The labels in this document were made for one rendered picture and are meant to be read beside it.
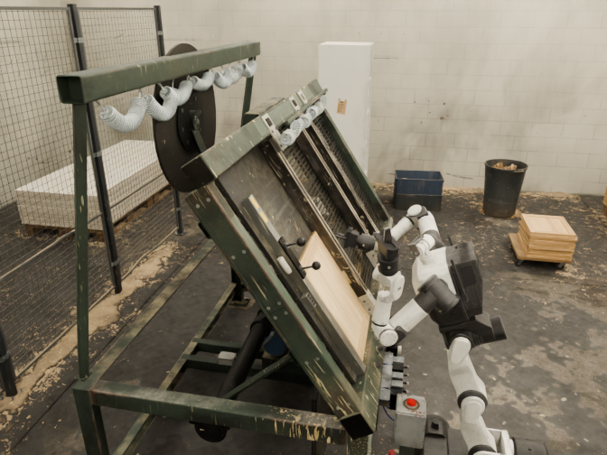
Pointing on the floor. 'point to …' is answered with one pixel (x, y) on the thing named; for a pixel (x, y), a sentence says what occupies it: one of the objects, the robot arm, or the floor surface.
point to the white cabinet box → (349, 91)
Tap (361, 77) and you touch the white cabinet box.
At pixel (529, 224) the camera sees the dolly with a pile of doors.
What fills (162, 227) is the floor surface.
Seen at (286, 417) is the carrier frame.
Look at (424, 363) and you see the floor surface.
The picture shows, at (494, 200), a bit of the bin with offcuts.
